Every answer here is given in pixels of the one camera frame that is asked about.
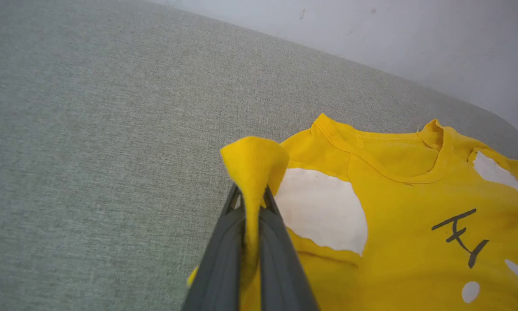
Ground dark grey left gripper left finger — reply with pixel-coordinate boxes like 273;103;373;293
181;183;247;311

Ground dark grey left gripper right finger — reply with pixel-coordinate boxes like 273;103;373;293
258;186;321;311

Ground yellow shirt with white patches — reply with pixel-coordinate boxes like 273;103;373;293
187;113;518;311

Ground grey fabric sofa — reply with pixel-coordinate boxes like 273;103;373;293
0;0;518;311

